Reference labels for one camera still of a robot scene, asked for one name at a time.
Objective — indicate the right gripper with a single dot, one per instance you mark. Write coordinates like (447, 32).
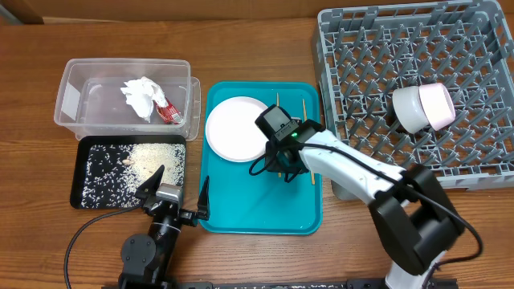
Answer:
(274, 164)

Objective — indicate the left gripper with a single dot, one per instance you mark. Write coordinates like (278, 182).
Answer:
(190, 217)

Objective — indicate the wooden chopstick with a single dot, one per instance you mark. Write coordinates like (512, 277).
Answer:
(277, 104)
(312, 175)

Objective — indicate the pink plate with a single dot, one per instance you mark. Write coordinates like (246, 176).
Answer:
(231, 131)

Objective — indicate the red snack wrapper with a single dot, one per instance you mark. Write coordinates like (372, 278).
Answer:
(169, 113)

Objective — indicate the white napkin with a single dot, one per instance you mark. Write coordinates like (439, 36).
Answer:
(142, 94)

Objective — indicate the grey bowl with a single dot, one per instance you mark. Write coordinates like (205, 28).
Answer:
(408, 109)

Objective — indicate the pink bowl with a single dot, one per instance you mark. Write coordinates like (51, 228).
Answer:
(437, 105)

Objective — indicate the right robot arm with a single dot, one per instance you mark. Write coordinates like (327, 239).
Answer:
(414, 218)

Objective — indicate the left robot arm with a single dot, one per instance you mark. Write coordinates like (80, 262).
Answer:
(146, 256)

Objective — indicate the spilled white rice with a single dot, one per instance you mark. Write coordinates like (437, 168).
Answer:
(113, 172)

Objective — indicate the black rectangular tray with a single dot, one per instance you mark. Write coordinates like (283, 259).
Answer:
(86, 143)

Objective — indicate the clear plastic bin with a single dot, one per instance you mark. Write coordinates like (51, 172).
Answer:
(90, 101)

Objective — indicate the grey dish rack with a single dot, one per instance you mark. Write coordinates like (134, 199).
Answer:
(362, 54)

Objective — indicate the black rail at table edge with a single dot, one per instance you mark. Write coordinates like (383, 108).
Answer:
(347, 284)

